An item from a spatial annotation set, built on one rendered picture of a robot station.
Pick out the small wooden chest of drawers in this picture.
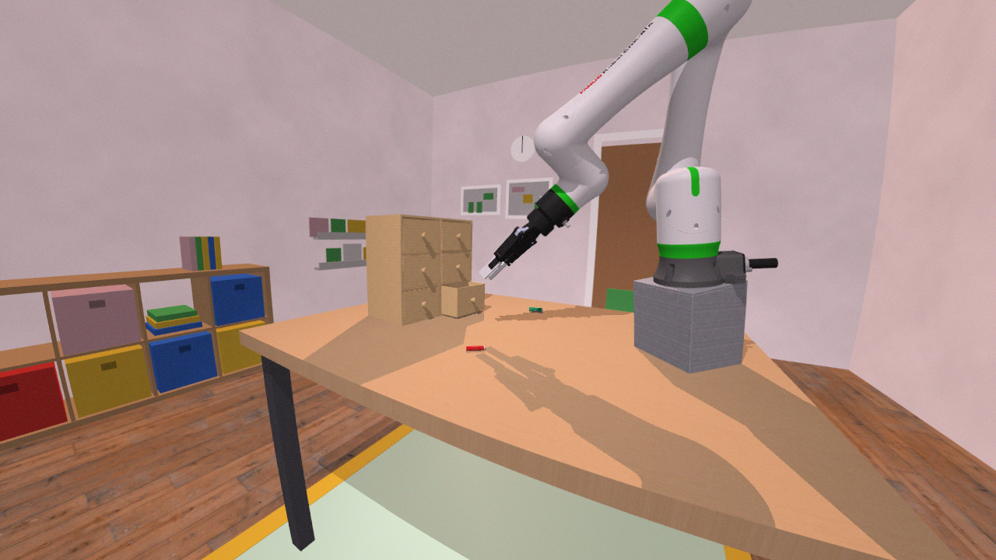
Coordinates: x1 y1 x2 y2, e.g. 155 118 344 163
366 215 472 326

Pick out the brown wooden drawer front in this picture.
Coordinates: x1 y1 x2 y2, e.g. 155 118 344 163
402 219 440 252
402 254 440 289
403 285 440 324
441 222 472 250
441 281 485 317
441 252 471 282

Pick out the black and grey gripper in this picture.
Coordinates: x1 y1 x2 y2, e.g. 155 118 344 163
479 208 555 280

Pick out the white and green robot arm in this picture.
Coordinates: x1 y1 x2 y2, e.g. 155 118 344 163
534 0 778 288

